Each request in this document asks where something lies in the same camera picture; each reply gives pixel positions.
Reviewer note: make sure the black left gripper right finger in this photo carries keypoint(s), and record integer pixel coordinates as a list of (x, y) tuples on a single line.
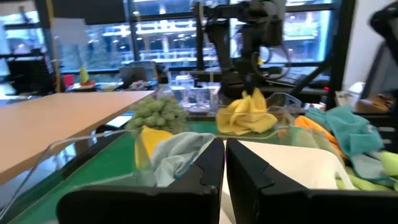
[(295, 208)]

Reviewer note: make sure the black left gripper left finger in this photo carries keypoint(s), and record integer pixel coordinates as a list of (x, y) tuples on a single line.
[(140, 205)]

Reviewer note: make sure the yellow microfiber towel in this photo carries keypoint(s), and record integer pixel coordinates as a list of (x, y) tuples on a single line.
[(152, 138), (245, 116)]

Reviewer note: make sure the pale green microfiber towel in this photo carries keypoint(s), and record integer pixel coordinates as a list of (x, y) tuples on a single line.
[(174, 152)]

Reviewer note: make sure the orange microfiber towel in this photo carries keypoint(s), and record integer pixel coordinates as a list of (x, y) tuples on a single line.
[(306, 123)]

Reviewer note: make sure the grey towel with blue edge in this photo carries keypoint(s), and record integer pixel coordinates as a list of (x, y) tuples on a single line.
[(367, 168)]

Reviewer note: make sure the teal microfiber towel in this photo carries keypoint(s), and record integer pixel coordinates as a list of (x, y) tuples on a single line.
[(351, 130)]

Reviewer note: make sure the lime green microfiber towel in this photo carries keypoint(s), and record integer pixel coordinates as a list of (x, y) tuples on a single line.
[(388, 161)]

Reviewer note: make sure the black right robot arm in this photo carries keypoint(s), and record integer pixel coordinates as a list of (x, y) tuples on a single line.
[(224, 46)]

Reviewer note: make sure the clear plastic container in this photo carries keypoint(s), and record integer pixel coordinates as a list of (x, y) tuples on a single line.
[(37, 168), (286, 101)]

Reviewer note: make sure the white plastic basket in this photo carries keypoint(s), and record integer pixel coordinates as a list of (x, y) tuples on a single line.
[(295, 165)]

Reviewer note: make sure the green table mat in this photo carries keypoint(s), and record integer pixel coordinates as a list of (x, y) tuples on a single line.
[(102, 165)]

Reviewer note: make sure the green spiky plant ball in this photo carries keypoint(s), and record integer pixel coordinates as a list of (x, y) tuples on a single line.
[(158, 113)]

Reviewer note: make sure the light wooden desk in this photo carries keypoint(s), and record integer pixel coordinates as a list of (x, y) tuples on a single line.
[(62, 124)]

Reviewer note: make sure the grey open laptop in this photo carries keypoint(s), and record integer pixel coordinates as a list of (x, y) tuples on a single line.
[(136, 74)]

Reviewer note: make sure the dark grey laptop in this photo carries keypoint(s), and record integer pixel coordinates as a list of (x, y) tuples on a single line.
[(382, 74)]

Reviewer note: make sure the yellow cone on red base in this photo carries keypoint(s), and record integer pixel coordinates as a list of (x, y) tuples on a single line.
[(84, 76)]

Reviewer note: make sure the black table frame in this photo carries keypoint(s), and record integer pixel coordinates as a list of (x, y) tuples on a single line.
[(90, 152)]

